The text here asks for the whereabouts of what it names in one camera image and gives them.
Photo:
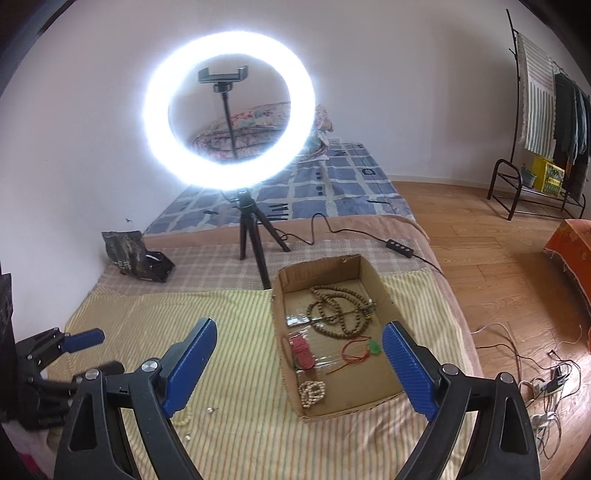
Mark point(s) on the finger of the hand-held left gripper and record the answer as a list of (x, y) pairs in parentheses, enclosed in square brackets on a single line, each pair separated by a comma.
[(113, 368), (85, 340)]

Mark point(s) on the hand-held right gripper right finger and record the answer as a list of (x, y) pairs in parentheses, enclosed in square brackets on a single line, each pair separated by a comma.
[(408, 364)]

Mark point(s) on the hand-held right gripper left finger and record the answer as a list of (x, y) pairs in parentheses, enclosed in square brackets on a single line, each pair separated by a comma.
[(191, 364)]

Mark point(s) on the cardboard box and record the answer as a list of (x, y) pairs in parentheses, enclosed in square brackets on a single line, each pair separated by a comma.
[(323, 277)]

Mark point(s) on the person's left forearm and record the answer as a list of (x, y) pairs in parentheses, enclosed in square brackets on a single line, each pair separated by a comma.
[(21, 452)]

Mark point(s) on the plaid beige blanket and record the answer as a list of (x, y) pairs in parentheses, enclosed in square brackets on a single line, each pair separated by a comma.
[(207, 272)]

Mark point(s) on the black printed bag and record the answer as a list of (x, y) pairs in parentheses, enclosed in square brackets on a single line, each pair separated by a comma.
[(127, 254)]

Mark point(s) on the yellow striped cloth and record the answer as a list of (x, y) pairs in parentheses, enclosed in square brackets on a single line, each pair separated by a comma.
[(258, 443)]

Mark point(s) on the black tripod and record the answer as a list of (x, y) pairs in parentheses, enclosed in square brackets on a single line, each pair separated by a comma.
[(247, 221)]

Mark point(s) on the blue checked bedsheet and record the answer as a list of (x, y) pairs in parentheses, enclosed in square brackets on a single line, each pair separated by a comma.
[(341, 184)]

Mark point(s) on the orange cloth covered box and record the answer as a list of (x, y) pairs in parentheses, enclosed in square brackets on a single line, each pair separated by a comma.
[(572, 254)]

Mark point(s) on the black coat rack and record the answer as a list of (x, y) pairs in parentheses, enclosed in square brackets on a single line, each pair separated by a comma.
[(501, 184)]

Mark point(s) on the small green pot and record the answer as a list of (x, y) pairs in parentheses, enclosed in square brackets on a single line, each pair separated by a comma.
[(529, 177)]

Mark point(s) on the yellow crate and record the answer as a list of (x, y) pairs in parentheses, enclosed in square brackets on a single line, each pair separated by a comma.
[(549, 177)]

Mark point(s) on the folded floral quilt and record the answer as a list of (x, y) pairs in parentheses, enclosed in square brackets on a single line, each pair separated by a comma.
[(258, 124)]

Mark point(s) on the black phone holder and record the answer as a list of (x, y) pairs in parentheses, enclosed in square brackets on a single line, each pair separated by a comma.
[(226, 106)]

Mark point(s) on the dark hanging clothes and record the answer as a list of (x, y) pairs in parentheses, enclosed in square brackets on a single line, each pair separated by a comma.
[(572, 124)]

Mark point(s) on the striped towel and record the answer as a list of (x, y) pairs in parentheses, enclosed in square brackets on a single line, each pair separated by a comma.
[(538, 101)]

